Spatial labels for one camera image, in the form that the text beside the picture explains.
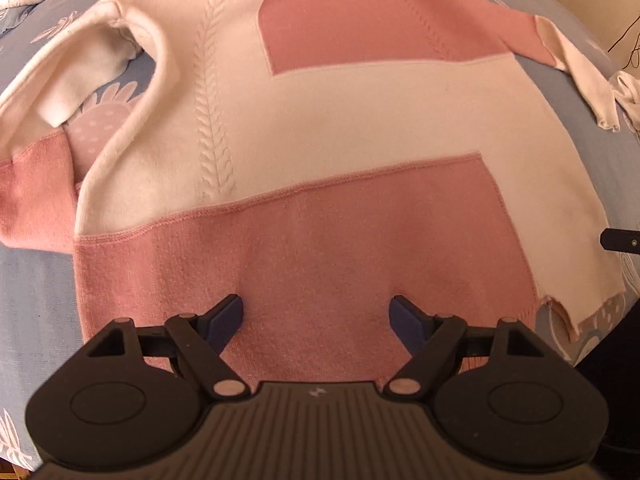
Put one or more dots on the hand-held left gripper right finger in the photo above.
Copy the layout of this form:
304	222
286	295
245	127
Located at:
406	323

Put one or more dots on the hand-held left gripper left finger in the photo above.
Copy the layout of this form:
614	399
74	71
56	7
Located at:
227	321

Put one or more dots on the pink and white sweater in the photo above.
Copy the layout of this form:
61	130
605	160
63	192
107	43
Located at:
350	125

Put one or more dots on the crumpled white garment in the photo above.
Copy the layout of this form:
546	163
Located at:
626	100

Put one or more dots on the blue floral bed sheet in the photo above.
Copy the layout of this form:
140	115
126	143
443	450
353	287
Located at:
35	285

